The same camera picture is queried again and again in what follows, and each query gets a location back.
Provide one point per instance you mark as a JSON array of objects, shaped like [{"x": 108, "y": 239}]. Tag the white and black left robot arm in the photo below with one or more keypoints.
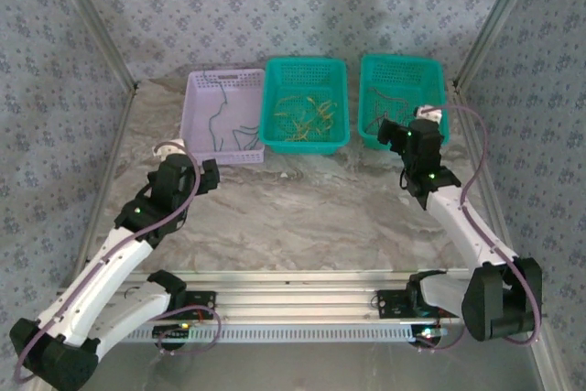
[{"x": 105, "y": 272}]

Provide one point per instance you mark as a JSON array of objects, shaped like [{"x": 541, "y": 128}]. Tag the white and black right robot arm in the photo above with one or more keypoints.
[{"x": 467, "y": 231}]

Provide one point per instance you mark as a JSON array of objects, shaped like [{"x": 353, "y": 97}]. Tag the teal plastic basket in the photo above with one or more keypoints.
[
  {"x": 302, "y": 79},
  {"x": 403, "y": 75}
]

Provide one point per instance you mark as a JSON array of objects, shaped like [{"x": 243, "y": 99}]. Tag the pale lilac plastic basket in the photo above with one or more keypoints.
[{"x": 201, "y": 107}]

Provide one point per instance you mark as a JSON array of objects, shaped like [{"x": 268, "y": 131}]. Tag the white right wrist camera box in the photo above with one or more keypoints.
[{"x": 429, "y": 114}]

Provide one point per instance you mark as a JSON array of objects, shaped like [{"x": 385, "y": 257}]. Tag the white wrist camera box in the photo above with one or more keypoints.
[
  {"x": 170, "y": 148},
  {"x": 429, "y": 114}
]

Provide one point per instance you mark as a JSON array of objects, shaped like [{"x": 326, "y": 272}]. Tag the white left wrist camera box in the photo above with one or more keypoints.
[{"x": 170, "y": 148}]

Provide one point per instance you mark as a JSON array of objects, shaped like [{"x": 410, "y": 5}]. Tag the aluminium table side rail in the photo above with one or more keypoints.
[
  {"x": 464, "y": 111},
  {"x": 110, "y": 157}
]

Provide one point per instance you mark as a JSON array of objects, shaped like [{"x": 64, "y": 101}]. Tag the aluminium frame post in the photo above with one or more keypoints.
[
  {"x": 94, "y": 20},
  {"x": 495, "y": 20}
]

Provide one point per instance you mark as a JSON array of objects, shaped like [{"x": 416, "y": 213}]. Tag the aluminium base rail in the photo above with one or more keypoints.
[{"x": 293, "y": 295}]

